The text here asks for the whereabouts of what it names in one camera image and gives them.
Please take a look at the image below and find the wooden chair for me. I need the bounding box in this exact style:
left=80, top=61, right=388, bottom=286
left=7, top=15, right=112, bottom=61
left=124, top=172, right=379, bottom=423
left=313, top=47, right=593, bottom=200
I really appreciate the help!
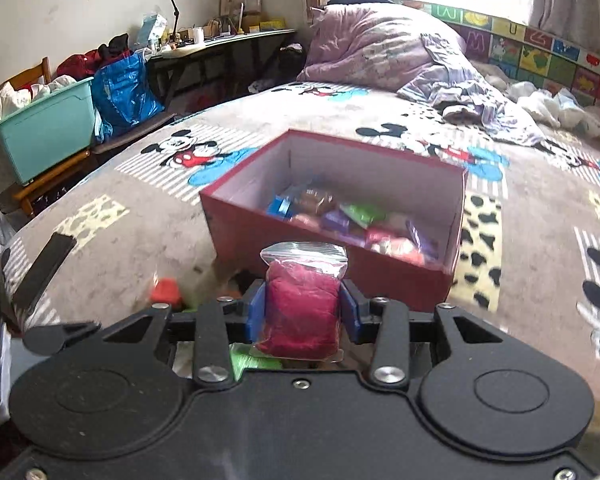
left=0, top=57, right=95, bottom=219

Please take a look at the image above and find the black cloth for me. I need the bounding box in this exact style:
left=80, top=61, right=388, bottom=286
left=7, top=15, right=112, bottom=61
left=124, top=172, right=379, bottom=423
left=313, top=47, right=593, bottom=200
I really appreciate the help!
left=97, top=33, right=131, bottom=59

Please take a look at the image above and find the black desk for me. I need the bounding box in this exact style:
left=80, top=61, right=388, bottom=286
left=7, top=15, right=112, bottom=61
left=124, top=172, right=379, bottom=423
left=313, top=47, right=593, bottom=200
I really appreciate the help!
left=146, top=28, right=299, bottom=107

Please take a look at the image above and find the purple quilt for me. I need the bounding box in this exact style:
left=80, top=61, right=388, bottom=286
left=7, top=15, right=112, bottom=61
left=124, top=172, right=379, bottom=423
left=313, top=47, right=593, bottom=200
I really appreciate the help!
left=296, top=2, right=547, bottom=147

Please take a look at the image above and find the red jacket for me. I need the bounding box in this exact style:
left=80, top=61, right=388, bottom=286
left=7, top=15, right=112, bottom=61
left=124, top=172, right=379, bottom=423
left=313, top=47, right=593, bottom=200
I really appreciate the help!
left=55, top=49, right=132, bottom=82

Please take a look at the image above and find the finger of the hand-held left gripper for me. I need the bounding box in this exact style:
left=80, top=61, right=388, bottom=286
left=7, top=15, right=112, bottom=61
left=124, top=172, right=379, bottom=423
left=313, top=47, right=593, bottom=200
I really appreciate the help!
left=22, top=322, right=102, bottom=357
left=11, top=233, right=77, bottom=312

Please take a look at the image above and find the orange block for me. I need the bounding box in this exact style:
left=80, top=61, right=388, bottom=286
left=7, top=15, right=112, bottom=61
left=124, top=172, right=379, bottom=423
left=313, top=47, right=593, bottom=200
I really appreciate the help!
left=150, top=278, right=184, bottom=307

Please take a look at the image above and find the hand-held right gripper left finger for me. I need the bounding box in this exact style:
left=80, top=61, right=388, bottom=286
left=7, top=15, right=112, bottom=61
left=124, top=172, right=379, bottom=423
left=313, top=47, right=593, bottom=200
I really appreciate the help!
left=102, top=280, right=267, bottom=392

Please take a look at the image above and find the plastic bag of red cloth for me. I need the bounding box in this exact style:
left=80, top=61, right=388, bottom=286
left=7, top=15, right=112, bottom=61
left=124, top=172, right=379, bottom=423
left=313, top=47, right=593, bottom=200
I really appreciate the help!
left=260, top=241, right=349, bottom=362

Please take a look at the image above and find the white plastic bag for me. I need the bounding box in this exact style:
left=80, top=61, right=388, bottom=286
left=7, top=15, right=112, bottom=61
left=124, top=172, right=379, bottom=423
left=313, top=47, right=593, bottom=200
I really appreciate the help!
left=0, top=201, right=19, bottom=272

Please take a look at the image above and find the teal plastic storage bin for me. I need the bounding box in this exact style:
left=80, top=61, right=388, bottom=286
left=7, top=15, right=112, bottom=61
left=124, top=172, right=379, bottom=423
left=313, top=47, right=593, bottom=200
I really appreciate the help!
left=0, top=77, right=97, bottom=187

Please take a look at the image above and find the pile of colourful small packets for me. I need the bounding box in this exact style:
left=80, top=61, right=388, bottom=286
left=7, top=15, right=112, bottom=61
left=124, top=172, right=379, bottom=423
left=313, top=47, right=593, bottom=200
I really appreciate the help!
left=266, top=177, right=440, bottom=267

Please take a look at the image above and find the blue shopping bag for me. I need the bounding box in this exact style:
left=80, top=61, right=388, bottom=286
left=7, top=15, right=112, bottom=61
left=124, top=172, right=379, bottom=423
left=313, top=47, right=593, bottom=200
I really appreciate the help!
left=90, top=52, right=166, bottom=139

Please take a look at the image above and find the red cardboard box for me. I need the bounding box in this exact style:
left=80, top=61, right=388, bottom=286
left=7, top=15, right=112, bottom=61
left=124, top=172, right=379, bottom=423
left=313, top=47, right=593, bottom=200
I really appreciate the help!
left=199, top=129, right=469, bottom=314

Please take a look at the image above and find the blue tissue pack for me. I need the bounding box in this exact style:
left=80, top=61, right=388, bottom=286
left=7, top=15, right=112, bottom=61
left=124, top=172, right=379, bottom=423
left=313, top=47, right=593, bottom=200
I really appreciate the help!
left=139, top=12, right=169, bottom=44

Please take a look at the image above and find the green packet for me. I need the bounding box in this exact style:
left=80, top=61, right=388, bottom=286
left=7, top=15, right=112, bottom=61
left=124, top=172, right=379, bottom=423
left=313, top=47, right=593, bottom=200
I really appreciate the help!
left=229, top=343, right=262, bottom=380

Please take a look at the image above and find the cartoon mouse printed blanket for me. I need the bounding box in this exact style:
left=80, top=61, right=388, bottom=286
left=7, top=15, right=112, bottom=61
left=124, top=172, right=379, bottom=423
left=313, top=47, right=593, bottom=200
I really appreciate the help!
left=0, top=79, right=600, bottom=461

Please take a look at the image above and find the white cloth in bin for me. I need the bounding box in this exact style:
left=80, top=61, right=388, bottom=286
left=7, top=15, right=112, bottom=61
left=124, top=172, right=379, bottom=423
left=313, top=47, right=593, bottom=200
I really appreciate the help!
left=0, top=75, right=79, bottom=124

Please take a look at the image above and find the pile of white clothes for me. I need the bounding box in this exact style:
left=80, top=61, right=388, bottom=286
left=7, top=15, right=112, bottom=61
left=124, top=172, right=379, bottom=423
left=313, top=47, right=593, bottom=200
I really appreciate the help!
left=504, top=79, right=600, bottom=139

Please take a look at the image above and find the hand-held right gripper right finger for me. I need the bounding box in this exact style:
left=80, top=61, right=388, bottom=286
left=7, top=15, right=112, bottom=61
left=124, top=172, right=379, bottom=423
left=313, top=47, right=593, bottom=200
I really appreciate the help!
left=340, top=278, right=502, bottom=392

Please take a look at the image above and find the alphabet foam mat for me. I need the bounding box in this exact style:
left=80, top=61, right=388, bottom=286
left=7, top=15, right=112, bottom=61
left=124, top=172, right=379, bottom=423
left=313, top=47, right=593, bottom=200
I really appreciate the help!
left=405, top=0, right=600, bottom=107

